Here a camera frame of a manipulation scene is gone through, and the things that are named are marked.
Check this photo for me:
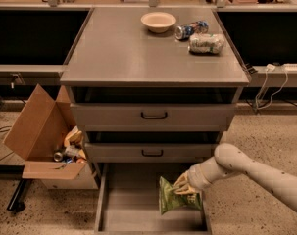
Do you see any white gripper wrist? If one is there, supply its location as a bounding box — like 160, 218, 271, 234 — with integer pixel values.
174, 164, 210, 195

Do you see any green jalapeno chip bag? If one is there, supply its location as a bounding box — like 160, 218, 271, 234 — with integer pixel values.
159, 177, 203, 214

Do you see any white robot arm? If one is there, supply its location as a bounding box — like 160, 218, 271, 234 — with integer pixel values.
174, 143, 297, 212

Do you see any grey open bottom drawer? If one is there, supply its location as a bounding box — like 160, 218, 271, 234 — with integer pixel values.
95, 163, 212, 235

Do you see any grey middle drawer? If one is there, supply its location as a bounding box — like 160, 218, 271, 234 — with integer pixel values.
85, 143, 216, 163

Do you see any grey drawer cabinet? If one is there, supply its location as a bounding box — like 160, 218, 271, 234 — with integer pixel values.
60, 6, 251, 235

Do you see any grey top drawer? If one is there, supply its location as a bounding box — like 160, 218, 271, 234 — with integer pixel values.
71, 103, 235, 132

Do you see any silver can in box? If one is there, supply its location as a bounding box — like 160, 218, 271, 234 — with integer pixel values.
53, 151, 65, 162

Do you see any white green crushed can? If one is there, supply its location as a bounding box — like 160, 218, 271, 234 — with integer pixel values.
188, 33, 224, 54

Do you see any brown cardboard box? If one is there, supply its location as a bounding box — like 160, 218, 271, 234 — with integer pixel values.
4, 84, 85, 180

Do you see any blue soda can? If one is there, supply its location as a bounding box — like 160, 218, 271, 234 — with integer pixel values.
175, 21, 209, 40

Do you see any white power strip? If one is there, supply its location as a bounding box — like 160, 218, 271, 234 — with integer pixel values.
283, 63, 297, 71

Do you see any white paper bowl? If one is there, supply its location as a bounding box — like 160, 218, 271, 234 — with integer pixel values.
141, 12, 176, 33

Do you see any black table leg base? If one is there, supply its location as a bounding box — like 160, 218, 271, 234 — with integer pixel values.
0, 164, 32, 213

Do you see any white cable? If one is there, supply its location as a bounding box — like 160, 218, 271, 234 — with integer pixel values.
254, 63, 290, 112

